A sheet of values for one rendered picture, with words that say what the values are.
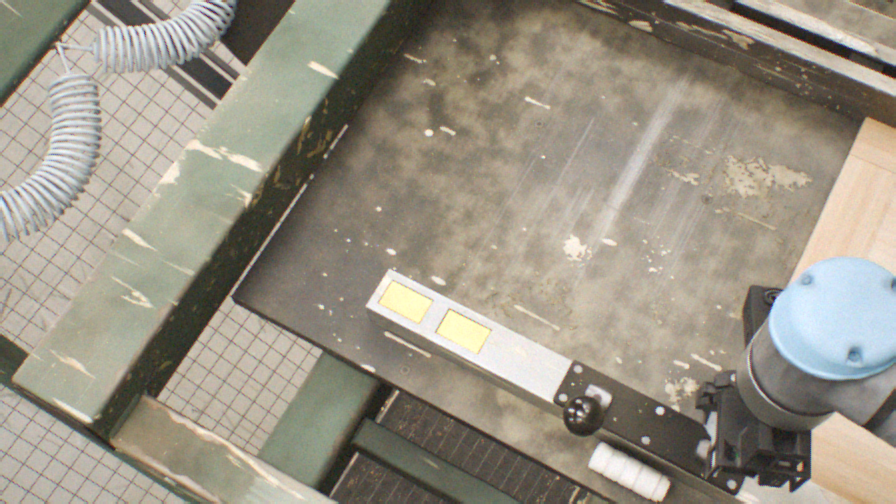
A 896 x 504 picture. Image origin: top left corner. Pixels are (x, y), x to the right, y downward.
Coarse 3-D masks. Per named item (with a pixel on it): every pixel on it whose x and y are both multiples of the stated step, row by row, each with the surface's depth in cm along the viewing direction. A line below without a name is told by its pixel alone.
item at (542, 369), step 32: (384, 288) 112; (416, 288) 112; (384, 320) 112; (480, 320) 110; (448, 352) 110; (480, 352) 109; (512, 352) 109; (544, 352) 109; (512, 384) 108; (544, 384) 107; (640, 448) 104
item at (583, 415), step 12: (576, 396) 96; (588, 396) 95; (600, 396) 104; (612, 396) 105; (564, 408) 95; (576, 408) 94; (588, 408) 94; (600, 408) 95; (564, 420) 95; (576, 420) 94; (588, 420) 94; (600, 420) 94; (576, 432) 95; (588, 432) 94
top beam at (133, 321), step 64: (320, 0) 121; (384, 0) 121; (256, 64) 117; (320, 64) 117; (384, 64) 128; (256, 128) 114; (320, 128) 119; (192, 192) 111; (256, 192) 111; (128, 256) 108; (192, 256) 108; (64, 320) 105; (128, 320) 105; (192, 320) 111; (64, 384) 102; (128, 384) 104
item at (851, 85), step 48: (576, 0) 131; (624, 0) 127; (672, 0) 123; (720, 0) 124; (768, 0) 123; (720, 48) 125; (768, 48) 121; (816, 48) 120; (864, 48) 120; (816, 96) 124; (864, 96) 120
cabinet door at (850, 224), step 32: (864, 128) 121; (864, 160) 120; (832, 192) 118; (864, 192) 118; (832, 224) 116; (864, 224) 116; (832, 256) 115; (864, 256) 115; (832, 416) 108; (832, 448) 106; (864, 448) 106; (832, 480) 105; (864, 480) 105
